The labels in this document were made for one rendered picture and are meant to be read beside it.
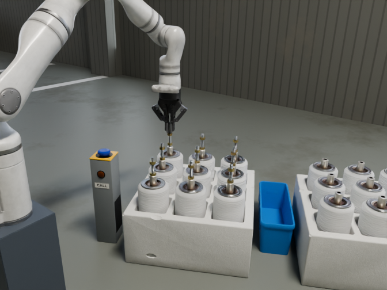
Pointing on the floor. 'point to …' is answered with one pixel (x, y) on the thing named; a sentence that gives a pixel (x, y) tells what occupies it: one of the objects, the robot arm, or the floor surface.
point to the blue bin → (275, 218)
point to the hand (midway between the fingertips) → (169, 127)
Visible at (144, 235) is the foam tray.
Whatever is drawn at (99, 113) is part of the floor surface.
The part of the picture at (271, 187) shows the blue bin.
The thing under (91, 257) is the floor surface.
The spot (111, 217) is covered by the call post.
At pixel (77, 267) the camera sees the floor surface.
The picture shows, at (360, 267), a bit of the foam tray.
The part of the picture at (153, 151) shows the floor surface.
